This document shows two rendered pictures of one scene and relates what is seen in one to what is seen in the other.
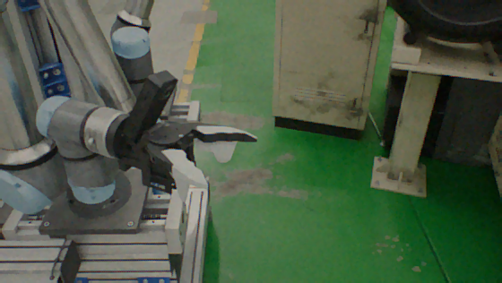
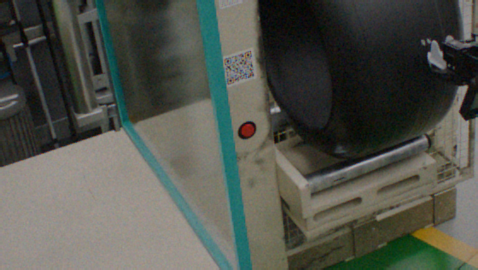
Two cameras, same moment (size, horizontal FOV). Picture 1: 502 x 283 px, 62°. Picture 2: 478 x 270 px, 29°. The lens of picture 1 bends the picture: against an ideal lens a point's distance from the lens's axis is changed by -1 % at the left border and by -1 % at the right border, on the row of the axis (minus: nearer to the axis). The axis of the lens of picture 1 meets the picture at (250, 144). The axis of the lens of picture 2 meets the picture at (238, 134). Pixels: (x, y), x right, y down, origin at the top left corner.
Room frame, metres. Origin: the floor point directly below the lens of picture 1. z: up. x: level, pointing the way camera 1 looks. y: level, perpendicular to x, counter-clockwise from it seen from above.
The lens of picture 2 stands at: (2.83, 0.62, 2.16)
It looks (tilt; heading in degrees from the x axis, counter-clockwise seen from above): 33 degrees down; 232
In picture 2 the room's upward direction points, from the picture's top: 8 degrees counter-clockwise
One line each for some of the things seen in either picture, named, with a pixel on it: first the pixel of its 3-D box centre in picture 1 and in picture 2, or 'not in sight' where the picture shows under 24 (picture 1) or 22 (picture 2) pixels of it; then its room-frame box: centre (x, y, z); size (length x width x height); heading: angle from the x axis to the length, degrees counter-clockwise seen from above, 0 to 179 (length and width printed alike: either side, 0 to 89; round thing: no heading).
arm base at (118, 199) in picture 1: (95, 180); not in sight; (0.78, 0.37, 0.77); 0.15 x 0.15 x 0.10
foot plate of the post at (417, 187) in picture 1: (399, 174); not in sight; (1.74, -0.78, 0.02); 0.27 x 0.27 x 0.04; 72
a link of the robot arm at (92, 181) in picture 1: (95, 165); not in sight; (0.61, 0.28, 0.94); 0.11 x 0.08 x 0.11; 155
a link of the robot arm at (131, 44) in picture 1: (132, 52); not in sight; (1.28, 0.38, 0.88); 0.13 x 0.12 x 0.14; 19
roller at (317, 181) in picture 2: (411, 21); (364, 163); (1.53, -0.58, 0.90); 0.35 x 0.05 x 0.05; 162
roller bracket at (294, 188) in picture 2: not in sight; (268, 159); (1.66, -0.77, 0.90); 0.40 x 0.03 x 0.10; 72
